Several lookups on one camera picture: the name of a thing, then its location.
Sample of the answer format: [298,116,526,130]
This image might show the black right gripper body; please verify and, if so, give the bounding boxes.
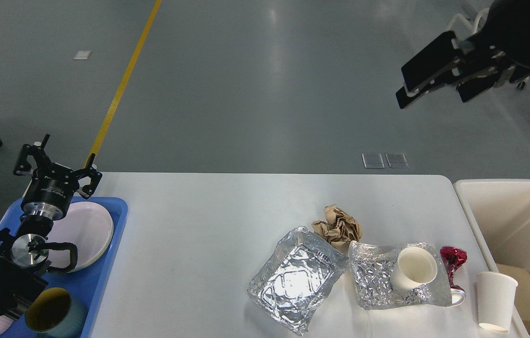
[452,39,517,103]

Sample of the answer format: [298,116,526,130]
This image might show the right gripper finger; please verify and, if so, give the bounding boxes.
[401,31,463,72]
[395,70,458,109]

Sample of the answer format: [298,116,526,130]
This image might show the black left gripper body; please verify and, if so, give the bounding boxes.
[21,176,79,221]

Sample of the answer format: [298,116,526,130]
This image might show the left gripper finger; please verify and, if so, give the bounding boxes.
[13,133,52,178]
[70,153,102,199]

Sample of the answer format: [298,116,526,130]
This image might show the pink plate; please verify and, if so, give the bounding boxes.
[47,201,114,273]

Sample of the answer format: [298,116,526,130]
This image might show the dark teal mug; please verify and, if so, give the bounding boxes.
[25,287,88,338]

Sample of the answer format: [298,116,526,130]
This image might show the brown paper bag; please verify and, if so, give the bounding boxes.
[496,264,530,335]

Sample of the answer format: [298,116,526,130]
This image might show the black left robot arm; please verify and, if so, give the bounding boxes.
[0,135,102,320]

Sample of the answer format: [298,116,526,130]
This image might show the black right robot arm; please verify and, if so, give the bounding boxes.
[396,0,530,109]

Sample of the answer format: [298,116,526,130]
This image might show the white chair right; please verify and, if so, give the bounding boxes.
[446,5,516,88]

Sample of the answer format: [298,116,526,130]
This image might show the floor outlet plates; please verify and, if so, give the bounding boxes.
[361,153,409,169]

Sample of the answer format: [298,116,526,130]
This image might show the white paper on floor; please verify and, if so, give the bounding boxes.
[73,51,92,60]

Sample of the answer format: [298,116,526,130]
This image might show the crumpled brown paper ball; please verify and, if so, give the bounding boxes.
[311,205,363,251]

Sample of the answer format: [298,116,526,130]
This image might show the red foil wrapper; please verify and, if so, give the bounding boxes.
[439,246,467,291]

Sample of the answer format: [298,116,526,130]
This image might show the paper cup in foil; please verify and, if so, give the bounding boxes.
[391,247,438,291]

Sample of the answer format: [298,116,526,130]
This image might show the small foil tray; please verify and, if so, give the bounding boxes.
[348,240,453,310]

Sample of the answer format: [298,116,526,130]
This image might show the beige plastic bin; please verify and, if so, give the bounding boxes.
[453,179,530,338]

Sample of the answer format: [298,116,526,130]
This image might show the large foil tray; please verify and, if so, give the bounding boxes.
[247,226,348,337]

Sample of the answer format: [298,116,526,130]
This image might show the white paper cup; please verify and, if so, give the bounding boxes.
[476,271,518,334]

